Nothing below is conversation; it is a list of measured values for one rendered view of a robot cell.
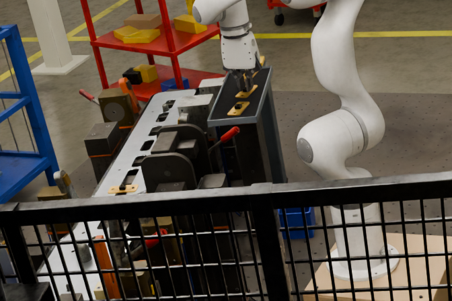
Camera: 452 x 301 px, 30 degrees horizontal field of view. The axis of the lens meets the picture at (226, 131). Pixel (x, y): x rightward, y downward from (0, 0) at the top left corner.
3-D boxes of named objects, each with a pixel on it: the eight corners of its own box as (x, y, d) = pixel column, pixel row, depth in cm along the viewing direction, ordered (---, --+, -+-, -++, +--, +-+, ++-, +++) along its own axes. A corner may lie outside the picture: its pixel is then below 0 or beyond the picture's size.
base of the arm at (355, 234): (409, 246, 223) (401, 184, 216) (385, 285, 208) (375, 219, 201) (342, 240, 232) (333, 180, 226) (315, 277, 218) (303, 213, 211)
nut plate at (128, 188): (107, 193, 237) (105, 190, 236) (111, 187, 240) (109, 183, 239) (135, 191, 235) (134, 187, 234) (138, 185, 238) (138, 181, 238)
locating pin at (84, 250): (83, 261, 210) (77, 238, 207) (95, 260, 209) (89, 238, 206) (79, 268, 207) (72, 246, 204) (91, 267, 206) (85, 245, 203)
